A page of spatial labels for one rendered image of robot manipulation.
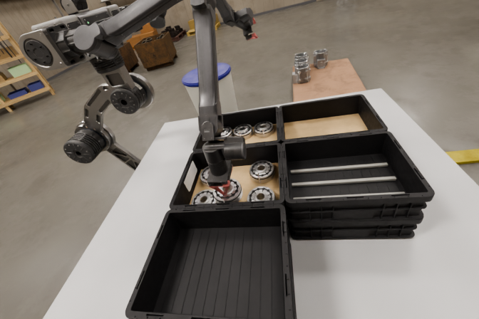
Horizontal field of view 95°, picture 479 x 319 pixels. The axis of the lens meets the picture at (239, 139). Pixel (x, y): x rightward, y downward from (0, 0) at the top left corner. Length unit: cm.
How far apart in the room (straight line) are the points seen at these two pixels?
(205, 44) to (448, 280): 96
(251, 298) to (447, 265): 58
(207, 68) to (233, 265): 59
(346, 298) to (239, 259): 33
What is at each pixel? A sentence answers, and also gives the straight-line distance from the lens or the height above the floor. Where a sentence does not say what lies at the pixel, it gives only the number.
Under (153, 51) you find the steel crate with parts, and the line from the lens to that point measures 645.
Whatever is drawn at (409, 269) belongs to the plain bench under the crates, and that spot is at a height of 70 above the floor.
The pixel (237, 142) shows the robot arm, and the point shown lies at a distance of 63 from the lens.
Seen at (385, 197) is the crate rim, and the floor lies 93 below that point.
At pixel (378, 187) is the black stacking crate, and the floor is 83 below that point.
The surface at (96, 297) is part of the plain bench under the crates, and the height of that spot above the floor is 70.
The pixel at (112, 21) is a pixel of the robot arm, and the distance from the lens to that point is 87.
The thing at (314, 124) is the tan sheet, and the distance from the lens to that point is 117.
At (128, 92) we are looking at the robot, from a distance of 122.
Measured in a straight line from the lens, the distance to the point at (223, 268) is 77.
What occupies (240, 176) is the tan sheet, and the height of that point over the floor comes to 83.
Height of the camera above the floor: 150
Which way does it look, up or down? 36 degrees down
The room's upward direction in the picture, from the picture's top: 16 degrees counter-clockwise
